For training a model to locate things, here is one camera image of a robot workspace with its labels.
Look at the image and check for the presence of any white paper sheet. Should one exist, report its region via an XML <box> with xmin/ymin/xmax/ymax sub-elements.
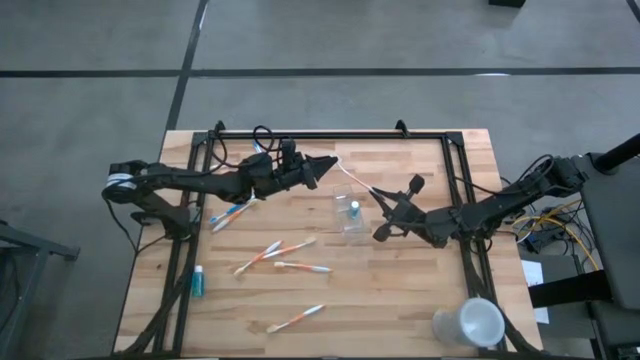
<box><xmin>521</xmin><ymin>258</ymin><xmax>550</xmax><ymax>325</ymax></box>

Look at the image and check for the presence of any grey metal stand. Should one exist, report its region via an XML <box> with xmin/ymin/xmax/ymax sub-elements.
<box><xmin>0</xmin><ymin>219</ymin><xmax>81</xmax><ymax>360</ymax></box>

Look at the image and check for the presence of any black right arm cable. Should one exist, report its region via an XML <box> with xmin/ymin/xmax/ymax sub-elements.
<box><xmin>452</xmin><ymin>153</ymin><xmax>556</xmax><ymax>199</ymax></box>

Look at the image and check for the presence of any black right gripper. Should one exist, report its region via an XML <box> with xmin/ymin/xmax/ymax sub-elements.
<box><xmin>370</xmin><ymin>174</ymin><xmax>432</xmax><ymax>244</ymax></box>

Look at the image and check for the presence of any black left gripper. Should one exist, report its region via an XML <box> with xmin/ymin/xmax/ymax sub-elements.
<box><xmin>247</xmin><ymin>139</ymin><xmax>340</xmax><ymax>197</ymax></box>

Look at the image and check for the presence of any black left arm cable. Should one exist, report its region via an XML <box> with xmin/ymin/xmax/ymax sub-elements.
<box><xmin>209</xmin><ymin>124</ymin><xmax>281</xmax><ymax>171</ymax></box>

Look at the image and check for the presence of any orange and white toothbrush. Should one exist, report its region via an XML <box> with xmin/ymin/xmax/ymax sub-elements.
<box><xmin>233</xmin><ymin>239</ymin><xmax>284</xmax><ymax>277</ymax></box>
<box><xmin>335</xmin><ymin>157</ymin><xmax>376</xmax><ymax>193</ymax></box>
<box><xmin>262</xmin><ymin>235</ymin><xmax>318</xmax><ymax>261</ymax></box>
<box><xmin>273</xmin><ymin>260</ymin><xmax>335</xmax><ymax>274</ymax></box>
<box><xmin>211</xmin><ymin>198</ymin><xmax>260</xmax><ymax>234</ymax></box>
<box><xmin>265</xmin><ymin>303</ymin><xmax>327</xmax><ymax>335</ymax></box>

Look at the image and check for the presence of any dark grey cart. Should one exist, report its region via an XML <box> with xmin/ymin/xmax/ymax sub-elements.
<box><xmin>529</xmin><ymin>149</ymin><xmax>640</xmax><ymax>360</ymax></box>

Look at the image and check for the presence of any black pole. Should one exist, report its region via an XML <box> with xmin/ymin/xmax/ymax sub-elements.
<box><xmin>593</xmin><ymin>132</ymin><xmax>640</xmax><ymax>175</ymax></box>

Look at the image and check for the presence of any black aluminium table frame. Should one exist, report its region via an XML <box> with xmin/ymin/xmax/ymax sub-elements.
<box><xmin>117</xmin><ymin>119</ymin><xmax>541</xmax><ymax>357</ymax></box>

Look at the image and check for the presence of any clear acrylic organizer holder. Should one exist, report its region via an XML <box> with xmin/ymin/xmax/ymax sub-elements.
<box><xmin>331</xmin><ymin>183</ymin><xmax>372</xmax><ymax>236</ymax></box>

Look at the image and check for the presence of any blue electronics device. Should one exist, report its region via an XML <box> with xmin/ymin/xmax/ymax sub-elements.
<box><xmin>524</xmin><ymin>232</ymin><xmax>551</xmax><ymax>254</ymax></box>

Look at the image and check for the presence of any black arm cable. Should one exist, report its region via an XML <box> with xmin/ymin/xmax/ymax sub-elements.
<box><xmin>209</xmin><ymin>124</ymin><xmax>281</xmax><ymax>171</ymax></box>
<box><xmin>452</xmin><ymin>153</ymin><xmax>556</xmax><ymax>199</ymax></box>

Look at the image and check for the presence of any yellow cable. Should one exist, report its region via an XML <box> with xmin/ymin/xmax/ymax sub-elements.
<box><xmin>512</xmin><ymin>199</ymin><xmax>601</xmax><ymax>274</ymax></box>

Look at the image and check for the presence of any white plastic cup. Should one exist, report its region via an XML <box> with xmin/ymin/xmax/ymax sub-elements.
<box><xmin>432</xmin><ymin>297</ymin><xmax>506</xmax><ymax>350</ymax></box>

